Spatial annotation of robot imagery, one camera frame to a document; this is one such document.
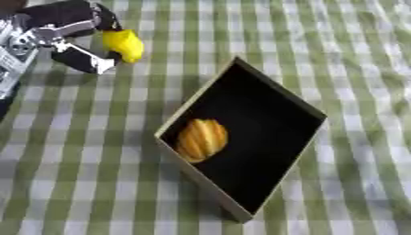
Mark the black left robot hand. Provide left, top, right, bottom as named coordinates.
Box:
left=16, top=0, right=124, bottom=75

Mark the orange ridged toy bread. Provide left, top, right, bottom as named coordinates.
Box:
left=174, top=117, right=230, bottom=164

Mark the tan cardboard box black inside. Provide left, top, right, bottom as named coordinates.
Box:
left=152, top=55, right=329, bottom=224

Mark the yellow toy fruit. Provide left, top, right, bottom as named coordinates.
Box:
left=101, top=28, right=147, bottom=64

